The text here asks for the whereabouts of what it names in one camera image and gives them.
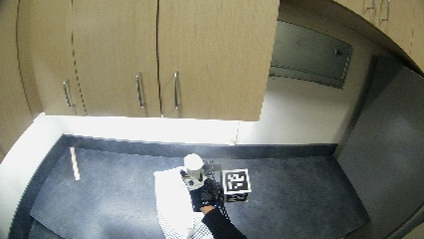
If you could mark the clear bottle with white cap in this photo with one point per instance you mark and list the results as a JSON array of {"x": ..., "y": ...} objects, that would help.
[{"x": 194, "y": 166}]

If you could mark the white marker cube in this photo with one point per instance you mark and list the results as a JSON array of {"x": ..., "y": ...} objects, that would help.
[{"x": 235, "y": 183}]

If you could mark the white folded cloth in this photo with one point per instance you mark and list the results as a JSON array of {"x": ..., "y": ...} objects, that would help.
[{"x": 172, "y": 199}]

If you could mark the checked cloth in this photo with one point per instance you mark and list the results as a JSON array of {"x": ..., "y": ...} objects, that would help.
[{"x": 199, "y": 229}]

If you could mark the white stick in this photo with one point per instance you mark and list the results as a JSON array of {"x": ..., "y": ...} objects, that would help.
[{"x": 74, "y": 164}]

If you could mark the wide wooden cabinet door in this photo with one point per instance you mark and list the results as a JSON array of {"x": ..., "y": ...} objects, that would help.
[{"x": 215, "y": 56}]

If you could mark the dark grey tall appliance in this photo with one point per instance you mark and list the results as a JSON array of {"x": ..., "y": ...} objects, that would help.
[{"x": 388, "y": 149}]

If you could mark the narrow wooden cabinet door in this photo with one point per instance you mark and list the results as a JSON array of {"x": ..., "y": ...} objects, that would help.
[{"x": 43, "y": 56}]

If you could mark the wooden corner cabinet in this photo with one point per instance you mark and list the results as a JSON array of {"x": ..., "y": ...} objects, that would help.
[{"x": 392, "y": 23}]

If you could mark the grey metal wall panel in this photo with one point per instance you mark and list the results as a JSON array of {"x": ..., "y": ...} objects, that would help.
[{"x": 308, "y": 54}]

